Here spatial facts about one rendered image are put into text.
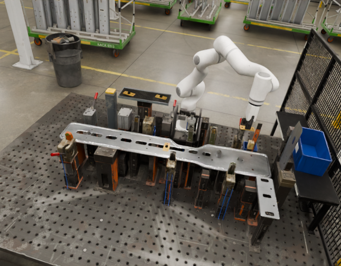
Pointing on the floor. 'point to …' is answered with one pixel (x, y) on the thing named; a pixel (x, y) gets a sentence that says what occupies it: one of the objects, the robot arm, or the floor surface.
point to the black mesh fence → (313, 207)
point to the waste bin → (65, 58)
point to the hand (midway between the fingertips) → (248, 124)
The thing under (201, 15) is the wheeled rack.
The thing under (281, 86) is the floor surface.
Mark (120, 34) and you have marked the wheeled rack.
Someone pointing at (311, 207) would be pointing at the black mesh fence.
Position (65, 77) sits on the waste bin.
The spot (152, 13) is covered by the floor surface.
